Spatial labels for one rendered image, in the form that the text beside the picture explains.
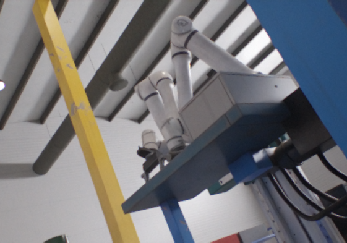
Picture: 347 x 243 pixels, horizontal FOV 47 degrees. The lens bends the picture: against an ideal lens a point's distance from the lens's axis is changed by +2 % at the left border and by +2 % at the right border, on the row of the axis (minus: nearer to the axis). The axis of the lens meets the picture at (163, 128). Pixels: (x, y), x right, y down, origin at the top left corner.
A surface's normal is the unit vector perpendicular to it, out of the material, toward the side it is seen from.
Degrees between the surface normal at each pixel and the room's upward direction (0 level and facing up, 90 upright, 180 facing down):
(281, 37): 90
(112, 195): 90
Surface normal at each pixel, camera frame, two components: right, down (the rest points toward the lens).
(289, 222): -0.76, 0.04
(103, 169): 0.53, -0.53
